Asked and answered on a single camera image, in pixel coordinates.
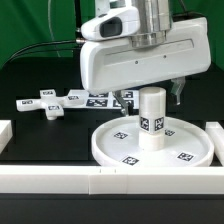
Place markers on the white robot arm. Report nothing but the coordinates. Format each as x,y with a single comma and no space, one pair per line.
139,44

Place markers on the white fence block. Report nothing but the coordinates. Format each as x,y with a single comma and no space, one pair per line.
5,133
216,133

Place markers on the white cross-shaped table base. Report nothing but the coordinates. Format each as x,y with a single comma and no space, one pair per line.
49,101

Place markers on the white round table top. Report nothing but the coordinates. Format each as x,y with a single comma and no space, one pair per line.
115,143

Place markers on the white left fence block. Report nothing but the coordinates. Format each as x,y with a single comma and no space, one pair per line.
5,133

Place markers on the black vertical cable connector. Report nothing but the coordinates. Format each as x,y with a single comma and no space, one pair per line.
78,15

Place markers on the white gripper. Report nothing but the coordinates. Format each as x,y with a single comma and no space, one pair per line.
114,65

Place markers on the white marker sheet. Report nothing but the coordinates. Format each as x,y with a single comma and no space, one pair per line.
83,99

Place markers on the white right fence block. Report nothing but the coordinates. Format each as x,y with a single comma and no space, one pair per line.
216,133

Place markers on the white front fence bar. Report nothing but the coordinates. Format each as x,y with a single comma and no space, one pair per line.
104,180

